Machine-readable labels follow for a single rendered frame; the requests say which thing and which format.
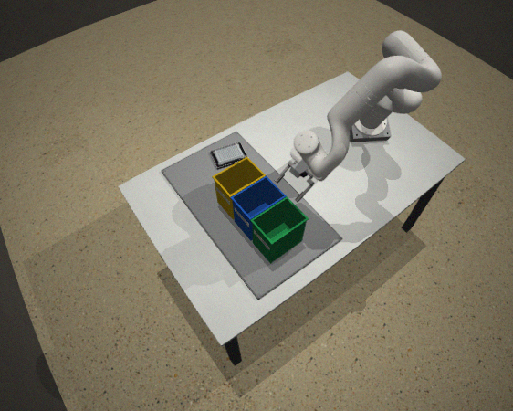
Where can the green bin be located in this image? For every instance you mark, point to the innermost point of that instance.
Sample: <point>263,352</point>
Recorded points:
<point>281,224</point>

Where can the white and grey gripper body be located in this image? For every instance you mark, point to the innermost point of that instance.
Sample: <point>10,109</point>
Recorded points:
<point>295,155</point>

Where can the yellow recycle bin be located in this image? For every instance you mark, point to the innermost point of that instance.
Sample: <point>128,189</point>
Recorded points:
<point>234,179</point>

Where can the blue bin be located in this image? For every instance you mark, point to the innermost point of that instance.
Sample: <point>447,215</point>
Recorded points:
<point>254,200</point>

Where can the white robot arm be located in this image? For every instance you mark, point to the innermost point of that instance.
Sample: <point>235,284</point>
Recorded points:
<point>376,95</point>

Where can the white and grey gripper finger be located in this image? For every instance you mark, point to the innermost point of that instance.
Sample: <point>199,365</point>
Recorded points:
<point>311,183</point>
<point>282,173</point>

